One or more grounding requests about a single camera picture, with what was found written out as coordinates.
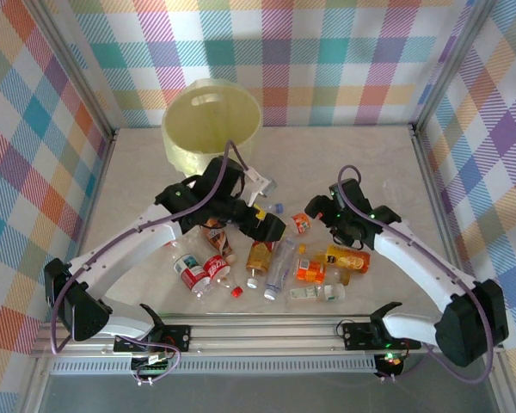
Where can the orange label bottle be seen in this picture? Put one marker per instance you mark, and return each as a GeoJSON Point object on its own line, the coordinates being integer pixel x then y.
{"type": "Point", "coordinates": [309, 271]}

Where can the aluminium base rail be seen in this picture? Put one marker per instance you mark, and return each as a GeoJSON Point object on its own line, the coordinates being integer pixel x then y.
{"type": "Point", "coordinates": [262, 340]}

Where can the aluminium frame post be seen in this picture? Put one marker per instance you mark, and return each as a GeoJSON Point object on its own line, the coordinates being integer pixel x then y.
{"type": "Point", "coordinates": [75, 64]}
{"type": "Point", "coordinates": [451, 64]}

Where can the clear ribbed water bottle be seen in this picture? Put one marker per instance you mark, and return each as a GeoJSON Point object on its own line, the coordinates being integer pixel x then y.
{"type": "Point", "coordinates": [280, 269]}

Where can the yellow black juice bottle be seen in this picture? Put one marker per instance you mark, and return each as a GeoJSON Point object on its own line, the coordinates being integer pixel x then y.
{"type": "Point", "coordinates": [352, 260]}

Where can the round bin with yellow liner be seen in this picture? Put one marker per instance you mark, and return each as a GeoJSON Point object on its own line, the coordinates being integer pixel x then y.
{"type": "Point", "coordinates": [215, 116]}

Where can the small orange soda bottle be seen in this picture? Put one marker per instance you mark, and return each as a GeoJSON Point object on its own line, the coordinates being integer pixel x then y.
{"type": "Point", "coordinates": [301, 223]}

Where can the red gold label bottle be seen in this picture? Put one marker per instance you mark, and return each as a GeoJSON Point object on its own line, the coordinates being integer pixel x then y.
{"type": "Point", "coordinates": [260, 258]}

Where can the red cola bottle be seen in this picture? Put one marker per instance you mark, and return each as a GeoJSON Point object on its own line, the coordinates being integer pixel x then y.
{"type": "Point", "coordinates": [215, 267]}

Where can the aluminium frame side rail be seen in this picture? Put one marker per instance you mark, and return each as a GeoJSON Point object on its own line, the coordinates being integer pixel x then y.
{"type": "Point", "coordinates": [96, 193]}
{"type": "Point", "coordinates": [422, 157]}

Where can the brown coffee drink bottle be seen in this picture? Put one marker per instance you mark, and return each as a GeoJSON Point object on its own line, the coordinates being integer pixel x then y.
{"type": "Point", "coordinates": [221, 245]}

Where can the small lit circuit board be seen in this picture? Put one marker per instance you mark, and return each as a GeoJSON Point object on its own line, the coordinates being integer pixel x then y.
{"type": "Point", "coordinates": [389, 359]}

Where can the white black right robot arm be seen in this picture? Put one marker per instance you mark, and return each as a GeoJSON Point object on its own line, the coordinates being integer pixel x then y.
{"type": "Point", "coordinates": [417, 262]}

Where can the purple label water bottle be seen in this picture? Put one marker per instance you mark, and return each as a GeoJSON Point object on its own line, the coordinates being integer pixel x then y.
{"type": "Point", "coordinates": [279, 207]}

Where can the white label red cap bottle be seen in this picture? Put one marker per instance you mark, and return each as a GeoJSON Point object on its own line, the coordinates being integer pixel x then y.
{"type": "Point", "coordinates": [187, 264]}

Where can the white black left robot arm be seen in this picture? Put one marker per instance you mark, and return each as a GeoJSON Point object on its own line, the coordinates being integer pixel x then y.
{"type": "Point", "coordinates": [124, 241]}

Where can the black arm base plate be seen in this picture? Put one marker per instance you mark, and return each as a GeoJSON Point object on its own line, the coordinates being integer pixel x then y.
{"type": "Point", "coordinates": [357, 335]}
{"type": "Point", "coordinates": [178, 337]}

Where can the green white label bottle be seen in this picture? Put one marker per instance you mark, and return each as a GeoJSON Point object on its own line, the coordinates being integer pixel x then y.
{"type": "Point", "coordinates": [305, 293]}

